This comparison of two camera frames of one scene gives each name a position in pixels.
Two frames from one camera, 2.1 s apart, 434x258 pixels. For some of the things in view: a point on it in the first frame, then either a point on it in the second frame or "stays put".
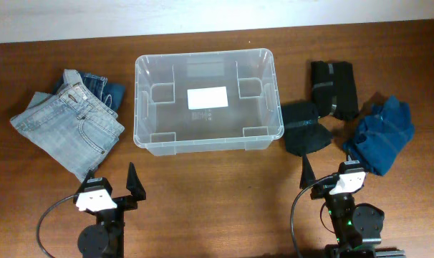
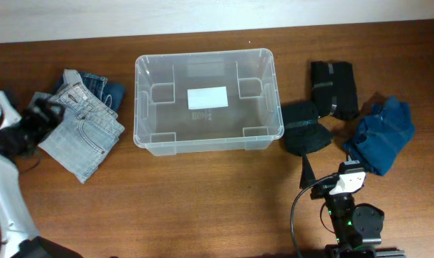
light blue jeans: [71, 127] stays put
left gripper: [121, 203] to [38, 117]
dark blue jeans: [111, 95] stays put
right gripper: [322, 190] stays put
